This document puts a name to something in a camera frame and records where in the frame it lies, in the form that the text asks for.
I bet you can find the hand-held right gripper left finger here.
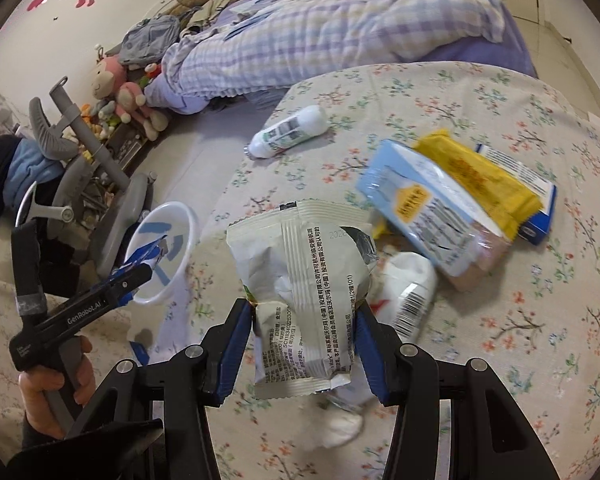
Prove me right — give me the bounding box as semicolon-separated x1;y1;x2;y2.
66;299;254;480

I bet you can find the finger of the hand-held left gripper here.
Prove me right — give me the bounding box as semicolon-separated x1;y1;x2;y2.
107;264;153;307
122;242;168;268

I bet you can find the pink monkey plush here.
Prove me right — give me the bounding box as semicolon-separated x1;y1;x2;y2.
117;82;171;141
91;56;136;123

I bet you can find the pile of small toys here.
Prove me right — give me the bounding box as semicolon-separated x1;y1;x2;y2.
77;102;151;146

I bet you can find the blue white carton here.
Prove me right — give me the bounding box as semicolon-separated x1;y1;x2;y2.
355;139;513;293

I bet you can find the plaid quilt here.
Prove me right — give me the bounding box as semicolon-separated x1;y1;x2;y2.
161;0;506;106

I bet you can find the blue grey garment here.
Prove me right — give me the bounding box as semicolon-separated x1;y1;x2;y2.
119;15;181;66

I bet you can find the person's left hand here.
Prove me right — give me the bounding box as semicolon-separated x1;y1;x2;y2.
19;335;95;441

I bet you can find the white plastic bin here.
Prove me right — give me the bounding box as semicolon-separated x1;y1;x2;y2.
122;201;198;306

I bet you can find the white snack bag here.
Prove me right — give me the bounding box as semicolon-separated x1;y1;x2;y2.
226;199;378;401

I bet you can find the blue and white box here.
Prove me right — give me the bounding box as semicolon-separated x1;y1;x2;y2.
475;144;558;246

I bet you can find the light blue cloth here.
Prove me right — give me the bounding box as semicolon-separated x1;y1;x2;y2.
7;137;66;211

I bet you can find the floral table cloth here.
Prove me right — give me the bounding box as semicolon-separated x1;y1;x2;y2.
145;60;600;480

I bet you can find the white barcode packet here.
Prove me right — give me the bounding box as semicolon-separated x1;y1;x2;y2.
370;252;438;343

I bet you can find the purple bed sheet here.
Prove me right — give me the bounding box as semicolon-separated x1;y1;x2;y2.
145;35;538;116

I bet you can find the grey chair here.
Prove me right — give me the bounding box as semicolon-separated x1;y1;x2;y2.
27;76;156;281

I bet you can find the yellow packet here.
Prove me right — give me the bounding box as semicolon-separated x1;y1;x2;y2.
412;130;543;241

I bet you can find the khaki garment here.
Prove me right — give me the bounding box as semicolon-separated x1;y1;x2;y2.
182;0;251;36

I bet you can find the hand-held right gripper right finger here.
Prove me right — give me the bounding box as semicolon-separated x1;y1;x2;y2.
355;305;563;480

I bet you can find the white plastic bottle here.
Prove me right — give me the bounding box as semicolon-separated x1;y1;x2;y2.
244;105;328;160

